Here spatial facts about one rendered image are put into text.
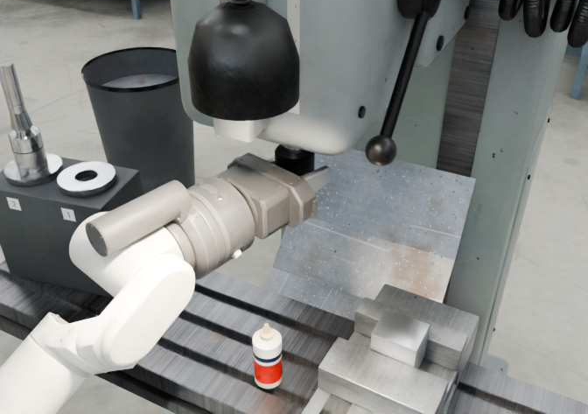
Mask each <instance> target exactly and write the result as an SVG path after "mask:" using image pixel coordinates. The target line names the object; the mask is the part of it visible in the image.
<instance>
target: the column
mask: <svg viewBox="0 0 588 414"><path fill-rule="evenodd" d="M556 1H557V0H551V1H550V7H549V15H548V21H547V24H546V28H545V31H544V32H543V34H542V36H540V37H537V38H531V37H530V36H529V35H528V34H527V33H526V32H525V29H524V23H523V3H522V5H521V8H520V9H519V10H518V12H517V14H516V16H515V17H514V18H512V19H511V20H509V21H507V20H502V19H501V18H500V17H499V12H498V9H499V4H500V0H470V1H469V6H471V12H470V16H469V18H468V19H467V20H466V21H465V23H464V25H463V26H462V27H461V28H460V29H459V31H458V32H457V33H456V34H455V35H454V37H453V38H452V39H451V40H450V41H449V43H448V44H447V45H446V46H445V47H444V49H443V50H442V51H441V52H440V53H439V54H438V55H437V57H436V58H435V59H434V60H433V61H432V62H431V63H430V64H429V65H428V66H427V67H423V68H413V70H412V73H411V76H410V79H409V84H408V87H407V90H406V93H405V96H404V99H403V102H402V106H401V110H400V113H399V116H398V118H397V122H396V125H395V129H394V133H393V136H392V138H391V139H393V140H394V142H395V145H396V148H397V153H396V156H395V159H397V160H401V161H404V162H408V163H411V164H415V165H422V166H426V167H430V168H433V169H437V170H440V171H444V172H450V173H455V174H458V175H462V176H466V177H469V178H474V179H476V181H475V185H474V188H473V192H472V198H471V201H470V205H469V208H468V212H467V216H466V218H465V225H464V228H463V232H462V236H461V238H460V242H459V246H458V252H457V255H456V258H455V262H454V264H453V268H452V271H451V276H450V279H449V282H448V285H447V288H446V291H445V295H444V299H443V303H442V304H445V305H448V306H451V307H454V308H457V309H459V310H461V311H464V312H469V313H471V314H474V315H476V316H479V324H478V329H477V333H476V336H475V340H474V343H473V348H472V352H471V354H470V356H469V359H468V361H469V362H470V363H473V364H476V365H479V366H481V367H483V364H484V361H485V359H486V356H487V351H488V348H489V344H490V340H491V338H492V335H493V332H494V331H495V328H494V326H495V322H496V319H497V315H498V311H499V309H500V305H501V299H502V295H503V292H504V288H505V285H506V282H507V278H508V272H509V268H510V264H511V262H512V258H513V254H514V251H515V244H516V241H517V238H518V234H519V231H520V227H521V224H522V217H523V215H524V211H525V207H526V204H527V200H528V196H529V191H530V187H531V184H532V180H533V177H534V173H535V169H536V164H537V160H538V157H539V153H540V150H541V147H542V143H543V137H544V133H545V130H546V126H547V123H549V122H550V119H549V116H550V110H551V104H552V101H553V97H554V93H555V90H556V86H557V81H558V77H559V74H560V70H561V66H562V63H563V59H564V54H565V50H566V46H567V43H568V40H567V35H568V31H569V29H570V26H571V23H570V25H569V27H568V28H567V30H566V31H564V32H553V31H552V30H551V29H550V17H551V15H552V11H553V9H554V7H555V4H556ZM387 109H388V108H386V109H385V110H384V112H383V113H382V114H381V115H380V116H379V117H378V118H377V120H376V121H375V122H374V123H373V124H372V125H371V127H370V128H369V129H368V130H367V131H366V132H365V134H364V135H363V136H362V137H361V138H360V139H359V140H358V142H357V143H356V144H355V145H354V146H353V147H352V148H351V149H354V150H357V151H359V150H360V151H364V152H365V150H366V145H367V143H368V141H369V140H370V139H371V138H372V137H375V136H379V135H380V132H381V129H382V124H383V121H384V118H385V115H386V112H387Z"/></svg>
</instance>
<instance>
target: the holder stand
mask: <svg viewBox="0 0 588 414"><path fill-rule="evenodd" d="M45 154H46V156H47V160H48V166H47V167H46V168H45V169H43V170H42V171H39V172H34V173H23V172H20V171H19V170H18V167H17V164H16V161H15V159H14V160H12V161H10V162H9V164H7V165H6V166H5V167H4V169H3V170H2V171H0V245H1V248H2V251H3V255H4V257H5V260H6V263H7V265H8V268H9V271H10V274H11V275H14V276H19V277H25V278H29V279H33V280H37V281H40V282H45V283H48V284H56V285H59V286H63V287H67V288H71V289H75V290H78V291H85V292H89V293H93V294H97V295H101V296H105V297H109V298H114V297H113V296H112V295H110V294H109V293H108V292H107V291H105V290H104V289H103V288H102V287H101V286H99V285H98V284H97V283H96V282H95V281H94V280H93V279H92V278H91V277H89V276H88V275H87V274H85V273H84V272H83V271H82V270H80V269H79V268H78V267H77V266H76V265H75V264H74V263H73V262H72V260H71V258H70V255H69V246H70V242H71V239H72V237H73V235H74V232H75V230H76V229H77V228H78V227H79V226H80V225H81V223H82V222H84V220H86V219H87V218H89V217H90V216H92V215H94V214H98V213H101V212H110V211H112V210H114V209H116V208H118V207H120V206H122V205H124V204H126V203H128V202H130V201H132V200H134V199H136V198H138V197H140V196H142V195H144V193H143V188H142V182H141V177H140V171H138V170H134V169H129V168H123V167H118V166H113V165H110V164H107V163H104V162H97V161H90V162H88V161H82V160H77V159H72V158H63V157H59V156H58V155H55V154H52V153H47V152H46V153H45Z"/></svg>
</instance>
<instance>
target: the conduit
mask: <svg viewBox="0 0 588 414"><path fill-rule="evenodd" d="M550 1H551V0H500V4H499V9H498V12H499V17H500V18H501V19H502V20H507V21H509V20H511V19H512V18H514V17H515V16H516V14H517V12H518V10H519V9H520V8H521V6H522V3H523V23H524V29H525V32H526V33H527V34H528V35H529V36H530V37H531V38H537V37H540V36H542V34H543V32H544V31H545V28H546V24H547V21H548V15H549V10H550ZM576 7H577V8H576ZM549 23H550V29H551V30H552V31H553V32H564V31H566V30H567V28H568V27H569V25H570V29H569V31H568V35H567V40H568V44H569V45H570V46H571V47H573V48H579V47H581V46H583V45H585V44H586V42H587V40H588V0H579V2H578V0H556V4H555V7H554V9H553V11H552V15H551V17H550V22H549Z"/></svg>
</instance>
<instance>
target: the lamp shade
mask: <svg viewBox="0 0 588 414"><path fill-rule="evenodd" d="M187 65H188V73H189V81H190V90H191V99H192V105H193V106H194V107H195V108H196V109H197V110H198V111H199V112H201V113H202V114H204V115H207V116H211V117H214V118H218V119H222V120H229V121H255V120H262V119H267V118H271V117H274V116H279V115H281V114H283V113H285V112H287V111H289V110H290V109H292V108H294V107H295V106H296V105H297V103H298V100H299V54H298V50H297V47H296V44H295V41H294V38H293V36H292V33H291V29H290V26H289V23H288V21H287V19H286V18H284V17H283V16H281V15H280V14H278V13H277V12H275V11H273V10H272V9H271V8H270V7H268V6H267V5H265V4H262V3H258V2H255V1H252V2H251V3H250V4H249V5H245V6H235V5H232V3H231V2H230V1H229V2H227V3H224V4H219V5H218V6H216V7H215V8H214V9H212V10H211V11H209V12H208V13H207V14H206V15H205V16H204V17H203V18H201V19H200V20H199V21H198V22H197V23H196V25H195V29H194V33H193V36H192V43H191V47H190V52H189V55H188V59H187Z"/></svg>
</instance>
